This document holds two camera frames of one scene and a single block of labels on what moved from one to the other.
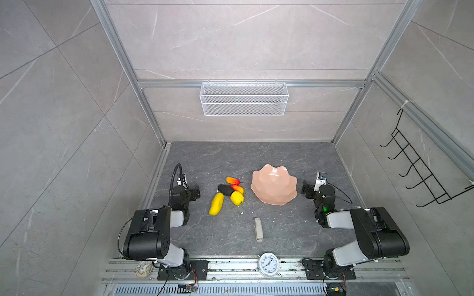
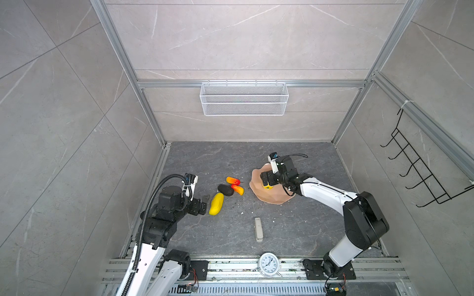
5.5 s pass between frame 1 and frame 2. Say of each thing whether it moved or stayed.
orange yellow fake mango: stayed
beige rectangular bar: stayed
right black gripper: moved
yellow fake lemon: moved
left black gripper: moved
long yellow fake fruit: stayed
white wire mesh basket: stayed
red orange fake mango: stayed
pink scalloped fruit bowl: stayed
